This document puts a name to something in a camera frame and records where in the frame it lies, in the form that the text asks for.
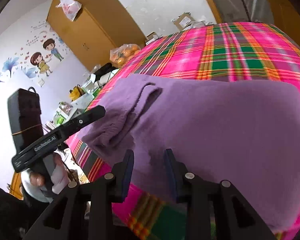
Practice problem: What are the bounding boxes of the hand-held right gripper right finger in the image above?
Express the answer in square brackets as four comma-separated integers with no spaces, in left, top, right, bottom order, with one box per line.
[164,149,278,240]

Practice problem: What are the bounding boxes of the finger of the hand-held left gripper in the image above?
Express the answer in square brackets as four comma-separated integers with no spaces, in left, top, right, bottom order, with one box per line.
[64,105,107,136]

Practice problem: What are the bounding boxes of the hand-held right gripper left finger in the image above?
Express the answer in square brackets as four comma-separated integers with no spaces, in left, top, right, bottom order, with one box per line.
[24,149,135,240]

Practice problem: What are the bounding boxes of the purple fleece pants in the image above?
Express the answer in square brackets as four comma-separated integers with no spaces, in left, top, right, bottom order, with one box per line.
[76,74,300,233]

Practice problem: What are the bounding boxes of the person's left forearm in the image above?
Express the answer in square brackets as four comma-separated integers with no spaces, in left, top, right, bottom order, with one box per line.
[0,180,54,240]

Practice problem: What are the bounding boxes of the person's left hand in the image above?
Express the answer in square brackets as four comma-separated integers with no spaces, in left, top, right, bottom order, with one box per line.
[21,154,70,203]

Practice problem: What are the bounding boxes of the pink toy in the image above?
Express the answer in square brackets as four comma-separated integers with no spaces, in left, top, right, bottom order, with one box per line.
[57,101,78,117]

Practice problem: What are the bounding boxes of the yellow bag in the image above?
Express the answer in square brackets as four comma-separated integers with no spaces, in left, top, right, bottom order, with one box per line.
[69,85,86,102]

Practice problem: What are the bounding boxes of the green white carton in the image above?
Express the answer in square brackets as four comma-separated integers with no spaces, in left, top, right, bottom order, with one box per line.
[54,114,66,126]

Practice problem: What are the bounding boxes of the bag of oranges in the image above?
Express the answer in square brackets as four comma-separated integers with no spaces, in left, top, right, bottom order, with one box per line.
[109,44,142,68]

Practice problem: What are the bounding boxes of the wooden headboard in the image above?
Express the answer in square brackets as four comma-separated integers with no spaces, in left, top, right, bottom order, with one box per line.
[9,171,25,201]

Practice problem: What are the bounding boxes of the wooden wardrobe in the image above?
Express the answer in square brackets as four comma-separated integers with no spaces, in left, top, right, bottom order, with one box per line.
[46,0,147,73]

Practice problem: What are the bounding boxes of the small white box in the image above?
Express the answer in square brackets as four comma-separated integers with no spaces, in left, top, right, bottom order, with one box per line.
[145,31,163,46]

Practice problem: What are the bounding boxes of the white plastic bag red print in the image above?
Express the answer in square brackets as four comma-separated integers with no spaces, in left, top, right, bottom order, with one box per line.
[55,0,83,22]

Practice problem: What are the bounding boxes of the cardboard box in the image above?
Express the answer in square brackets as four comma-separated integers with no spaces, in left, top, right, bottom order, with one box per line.
[172,12,197,32]

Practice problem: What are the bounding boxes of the pink green plaid blanket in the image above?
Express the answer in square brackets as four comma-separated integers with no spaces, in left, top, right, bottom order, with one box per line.
[65,22,300,240]

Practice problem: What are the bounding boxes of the wooden door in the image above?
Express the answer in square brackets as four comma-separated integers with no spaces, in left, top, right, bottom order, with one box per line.
[259,0,300,61]

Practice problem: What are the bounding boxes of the cartoon wall sticker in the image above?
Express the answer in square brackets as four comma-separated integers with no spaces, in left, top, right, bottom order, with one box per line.
[0,19,72,91]

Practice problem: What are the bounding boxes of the wooden door frame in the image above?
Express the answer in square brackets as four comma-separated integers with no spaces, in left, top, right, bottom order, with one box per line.
[194,0,223,25]

